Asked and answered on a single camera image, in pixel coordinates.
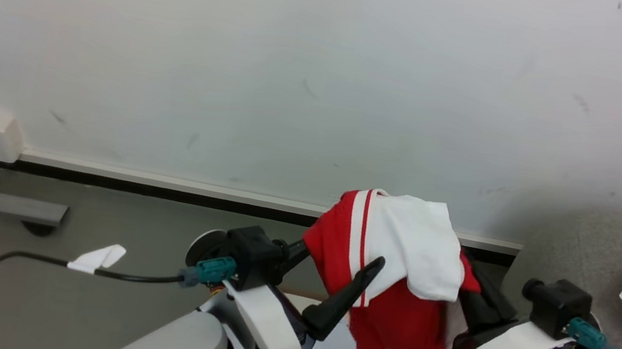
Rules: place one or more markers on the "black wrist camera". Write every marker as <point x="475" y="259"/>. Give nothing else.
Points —
<point x="557" y="304"/>
<point x="253" y="254"/>

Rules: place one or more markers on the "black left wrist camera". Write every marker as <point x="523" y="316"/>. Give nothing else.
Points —
<point x="253" y="254"/>

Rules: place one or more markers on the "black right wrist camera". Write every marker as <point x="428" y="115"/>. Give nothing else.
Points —
<point x="557" y="304"/>

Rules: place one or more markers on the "white skirting board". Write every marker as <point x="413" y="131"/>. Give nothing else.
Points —
<point x="187" y="186"/>

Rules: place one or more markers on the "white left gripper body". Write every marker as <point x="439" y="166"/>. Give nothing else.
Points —
<point x="270" y="333"/>

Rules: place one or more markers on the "red shorts with white stripes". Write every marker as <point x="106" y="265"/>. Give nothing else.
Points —
<point x="397" y="266"/>

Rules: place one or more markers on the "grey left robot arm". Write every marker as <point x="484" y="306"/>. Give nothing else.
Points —
<point x="171" y="348"/>

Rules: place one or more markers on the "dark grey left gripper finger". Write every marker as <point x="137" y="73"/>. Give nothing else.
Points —
<point x="343" y="298"/>
<point x="292" y="261"/>

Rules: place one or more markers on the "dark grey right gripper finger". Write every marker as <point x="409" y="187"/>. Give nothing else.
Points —
<point x="477" y="322"/>
<point x="494" y="296"/>

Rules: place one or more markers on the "black caster wheel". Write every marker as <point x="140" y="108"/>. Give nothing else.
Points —
<point x="38" y="229"/>

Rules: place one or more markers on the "grey metal frame foot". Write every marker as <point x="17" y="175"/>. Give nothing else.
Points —
<point x="23" y="208"/>

